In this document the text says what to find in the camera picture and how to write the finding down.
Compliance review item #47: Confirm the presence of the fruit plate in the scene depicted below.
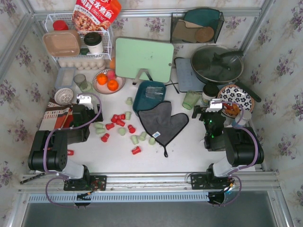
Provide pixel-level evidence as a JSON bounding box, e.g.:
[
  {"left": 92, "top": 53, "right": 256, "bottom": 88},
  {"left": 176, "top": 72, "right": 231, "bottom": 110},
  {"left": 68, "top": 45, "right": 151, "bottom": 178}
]
[{"left": 92, "top": 70, "right": 125, "bottom": 95}]

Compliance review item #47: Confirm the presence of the red snack bag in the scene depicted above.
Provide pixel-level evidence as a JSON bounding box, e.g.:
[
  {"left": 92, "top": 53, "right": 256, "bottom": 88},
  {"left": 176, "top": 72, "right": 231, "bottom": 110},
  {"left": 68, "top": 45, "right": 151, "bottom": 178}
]
[{"left": 71, "top": 0, "right": 122, "bottom": 32}]

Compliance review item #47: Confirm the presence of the grey microfibre glove cloth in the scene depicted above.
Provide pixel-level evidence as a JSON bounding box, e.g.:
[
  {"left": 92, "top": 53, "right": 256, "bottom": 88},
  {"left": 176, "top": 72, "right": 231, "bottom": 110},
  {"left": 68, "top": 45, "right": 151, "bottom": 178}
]
[{"left": 138, "top": 101, "right": 189, "bottom": 157}]

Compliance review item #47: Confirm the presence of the black frying pan with lid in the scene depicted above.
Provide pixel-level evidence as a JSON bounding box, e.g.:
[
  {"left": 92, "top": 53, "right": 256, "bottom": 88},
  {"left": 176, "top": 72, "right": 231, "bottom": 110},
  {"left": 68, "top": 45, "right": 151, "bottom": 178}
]
[{"left": 190, "top": 45, "right": 261, "bottom": 103}]

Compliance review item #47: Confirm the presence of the green capsule tall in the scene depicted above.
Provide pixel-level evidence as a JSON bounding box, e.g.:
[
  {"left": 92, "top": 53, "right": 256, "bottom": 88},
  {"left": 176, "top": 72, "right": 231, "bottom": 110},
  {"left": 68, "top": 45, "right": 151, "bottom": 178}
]
[{"left": 131, "top": 135, "right": 139, "bottom": 145}]

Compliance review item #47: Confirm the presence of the white cup black lid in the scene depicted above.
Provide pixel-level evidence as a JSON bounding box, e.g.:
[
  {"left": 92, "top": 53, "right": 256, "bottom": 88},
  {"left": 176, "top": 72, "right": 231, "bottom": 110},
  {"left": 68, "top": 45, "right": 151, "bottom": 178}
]
[{"left": 84, "top": 32, "right": 104, "bottom": 54}]

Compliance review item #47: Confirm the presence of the light green cutting board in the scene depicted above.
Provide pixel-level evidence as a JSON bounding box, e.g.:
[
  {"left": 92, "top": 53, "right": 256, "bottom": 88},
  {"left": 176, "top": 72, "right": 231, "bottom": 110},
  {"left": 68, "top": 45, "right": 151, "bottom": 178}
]
[{"left": 115, "top": 37, "right": 174, "bottom": 83}]

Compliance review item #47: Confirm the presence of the egg tray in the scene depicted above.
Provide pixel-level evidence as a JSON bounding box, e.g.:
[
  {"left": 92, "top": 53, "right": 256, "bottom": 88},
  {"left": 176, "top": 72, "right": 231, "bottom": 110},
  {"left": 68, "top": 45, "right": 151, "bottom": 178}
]
[{"left": 58, "top": 60, "right": 106, "bottom": 70}]

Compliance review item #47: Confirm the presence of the teal storage basket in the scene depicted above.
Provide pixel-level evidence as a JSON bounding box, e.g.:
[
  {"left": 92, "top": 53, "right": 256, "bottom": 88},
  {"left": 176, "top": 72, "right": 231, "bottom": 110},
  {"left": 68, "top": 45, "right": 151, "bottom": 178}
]
[{"left": 133, "top": 81, "right": 166, "bottom": 116}]

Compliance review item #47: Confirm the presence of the jar with black lid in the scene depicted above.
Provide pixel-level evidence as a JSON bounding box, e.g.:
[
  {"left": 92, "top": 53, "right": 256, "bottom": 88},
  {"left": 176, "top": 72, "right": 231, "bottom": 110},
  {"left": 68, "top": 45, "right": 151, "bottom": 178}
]
[{"left": 202, "top": 83, "right": 219, "bottom": 105}]

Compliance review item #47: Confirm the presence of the grey green tumbler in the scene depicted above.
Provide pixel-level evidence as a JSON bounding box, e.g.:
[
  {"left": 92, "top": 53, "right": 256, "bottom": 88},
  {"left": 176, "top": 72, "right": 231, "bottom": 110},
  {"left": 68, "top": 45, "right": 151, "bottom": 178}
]
[{"left": 73, "top": 74, "right": 93, "bottom": 93}]

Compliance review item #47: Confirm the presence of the blue grey trivet mat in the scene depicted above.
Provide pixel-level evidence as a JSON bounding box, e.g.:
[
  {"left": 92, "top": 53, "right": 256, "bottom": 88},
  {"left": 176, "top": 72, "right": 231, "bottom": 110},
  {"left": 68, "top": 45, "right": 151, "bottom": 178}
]
[{"left": 174, "top": 57, "right": 205, "bottom": 93}]

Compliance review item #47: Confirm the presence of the white wire rack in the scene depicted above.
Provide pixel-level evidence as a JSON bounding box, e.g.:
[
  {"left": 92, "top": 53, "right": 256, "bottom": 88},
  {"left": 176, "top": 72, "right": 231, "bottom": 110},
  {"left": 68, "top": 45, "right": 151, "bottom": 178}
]
[{"left": 45, "top": 13, "right": 112, "bottom": 62}]

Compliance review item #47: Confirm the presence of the beige plastic container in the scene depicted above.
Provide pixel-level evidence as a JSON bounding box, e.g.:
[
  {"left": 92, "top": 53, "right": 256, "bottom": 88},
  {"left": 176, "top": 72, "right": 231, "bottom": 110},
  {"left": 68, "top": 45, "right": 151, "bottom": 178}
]
[{"left": 43, "top": 30, "right": 81, "bottom": 57}]

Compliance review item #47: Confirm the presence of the green glass cup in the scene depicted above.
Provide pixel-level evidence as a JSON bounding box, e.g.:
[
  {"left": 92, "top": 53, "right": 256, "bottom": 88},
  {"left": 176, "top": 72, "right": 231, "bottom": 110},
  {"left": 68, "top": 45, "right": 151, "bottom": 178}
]
[{"left": 182, "top": 91, "right": 201, "bottom": 110}]

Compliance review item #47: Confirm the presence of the white strainer basket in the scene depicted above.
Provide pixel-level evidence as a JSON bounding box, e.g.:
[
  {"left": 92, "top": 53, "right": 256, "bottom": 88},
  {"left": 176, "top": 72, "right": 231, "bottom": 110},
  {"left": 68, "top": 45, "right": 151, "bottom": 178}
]
[{"left": 54, "top": 88, "right": 73, "bottom": 105}]

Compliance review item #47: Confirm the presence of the clear storage box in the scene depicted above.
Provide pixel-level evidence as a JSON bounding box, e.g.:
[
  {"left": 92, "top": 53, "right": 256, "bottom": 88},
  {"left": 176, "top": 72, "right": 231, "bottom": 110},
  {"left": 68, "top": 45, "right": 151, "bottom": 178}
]
[{"left": 55, "top": 67, "right": 76, "bottom": 89}]

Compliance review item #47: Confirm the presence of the striped kitchen towel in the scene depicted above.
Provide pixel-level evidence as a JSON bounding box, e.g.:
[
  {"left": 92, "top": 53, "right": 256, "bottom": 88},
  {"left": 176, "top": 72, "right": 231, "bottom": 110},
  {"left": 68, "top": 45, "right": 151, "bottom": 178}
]
[{"left": 39, "top": 99, "right": 72, "bottom": 131}]

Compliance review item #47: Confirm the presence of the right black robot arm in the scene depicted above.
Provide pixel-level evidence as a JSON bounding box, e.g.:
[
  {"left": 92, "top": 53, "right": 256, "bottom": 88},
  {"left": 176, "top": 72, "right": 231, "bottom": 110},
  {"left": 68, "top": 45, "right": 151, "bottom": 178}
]
[{"left": 188, "top": 99, "right": 264, "bottom": 191}]

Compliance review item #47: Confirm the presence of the flower patterned plate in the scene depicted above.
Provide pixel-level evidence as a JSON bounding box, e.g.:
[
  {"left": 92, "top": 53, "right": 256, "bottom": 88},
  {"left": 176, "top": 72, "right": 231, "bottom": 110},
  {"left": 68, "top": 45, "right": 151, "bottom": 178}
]
[{"left": 217, "top": 85, "right": 254, "bottom": 118}]

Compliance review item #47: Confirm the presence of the red lid jar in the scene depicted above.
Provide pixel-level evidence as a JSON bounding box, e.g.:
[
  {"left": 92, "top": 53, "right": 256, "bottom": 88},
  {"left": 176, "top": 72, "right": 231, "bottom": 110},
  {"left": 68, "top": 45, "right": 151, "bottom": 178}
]
[{"left": 53, "top": 20, "right": 69, "bottom": 31}]

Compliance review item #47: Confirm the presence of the clear plastic cup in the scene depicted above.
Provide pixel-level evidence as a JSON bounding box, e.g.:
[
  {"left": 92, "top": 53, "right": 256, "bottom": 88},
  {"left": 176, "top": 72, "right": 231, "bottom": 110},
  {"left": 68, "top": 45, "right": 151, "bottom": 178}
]
[{"left": 145, "top": 86, "right": 164, "bottom": 100}]

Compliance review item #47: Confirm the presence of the white bottle blue label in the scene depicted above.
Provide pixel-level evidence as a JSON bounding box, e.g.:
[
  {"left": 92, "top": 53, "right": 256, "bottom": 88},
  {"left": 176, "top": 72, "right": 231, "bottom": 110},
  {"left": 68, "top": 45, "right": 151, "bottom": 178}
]
[{"left": 232, "top": 110, "right": 251, "bottom": 127}]

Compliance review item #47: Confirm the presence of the red capsule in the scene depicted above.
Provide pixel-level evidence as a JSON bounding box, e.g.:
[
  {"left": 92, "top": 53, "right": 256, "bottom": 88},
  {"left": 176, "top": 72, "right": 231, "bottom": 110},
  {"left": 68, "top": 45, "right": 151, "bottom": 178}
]
[
  {"left": 131, "top": 146, "right": 142, "bottom": 155},
  {"left": 127, "top": 124, "right": 136, "bottom": 134},
  {"left": 100, "top": 133, "right": 110, "bottom": 142}
]

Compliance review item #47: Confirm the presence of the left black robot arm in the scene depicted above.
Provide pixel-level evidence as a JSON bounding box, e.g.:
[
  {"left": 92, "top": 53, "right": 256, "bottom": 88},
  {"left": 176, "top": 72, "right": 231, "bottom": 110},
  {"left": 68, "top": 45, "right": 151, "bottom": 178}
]
[{"left": 27, "top": 93, "right": 103, "bottom": 187}]

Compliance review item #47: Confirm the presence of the black mesh holder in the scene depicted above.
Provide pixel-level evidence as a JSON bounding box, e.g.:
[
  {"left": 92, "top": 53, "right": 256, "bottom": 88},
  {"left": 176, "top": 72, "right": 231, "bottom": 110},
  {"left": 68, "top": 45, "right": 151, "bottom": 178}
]
[{"left": 170, "top": 8, "right": 224, "bottom": 44}]

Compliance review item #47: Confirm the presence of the green capsule top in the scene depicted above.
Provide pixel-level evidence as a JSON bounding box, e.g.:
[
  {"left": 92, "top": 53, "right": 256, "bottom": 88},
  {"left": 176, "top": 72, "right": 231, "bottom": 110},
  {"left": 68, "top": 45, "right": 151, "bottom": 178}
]
[{"left": 125, "top": 97, "right": 133, "bottom": 105}]

